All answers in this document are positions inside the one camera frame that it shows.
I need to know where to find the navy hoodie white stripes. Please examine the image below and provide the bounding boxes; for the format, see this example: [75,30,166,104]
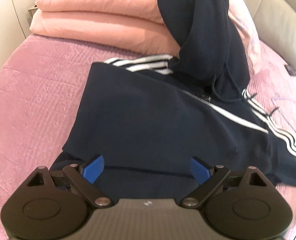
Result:
[51,0,296,200]

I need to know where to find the small black device on bed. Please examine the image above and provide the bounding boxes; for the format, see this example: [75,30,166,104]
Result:
[284,64,296,76]

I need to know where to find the pink folded duvet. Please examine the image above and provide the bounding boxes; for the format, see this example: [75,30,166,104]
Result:
[30,0,179,56]

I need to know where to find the pink floral pillow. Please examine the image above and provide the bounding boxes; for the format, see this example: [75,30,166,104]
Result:
[228,0,261,74]

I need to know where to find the grey bedside table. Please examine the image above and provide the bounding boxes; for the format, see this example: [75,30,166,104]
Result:
[28,4,38,25]

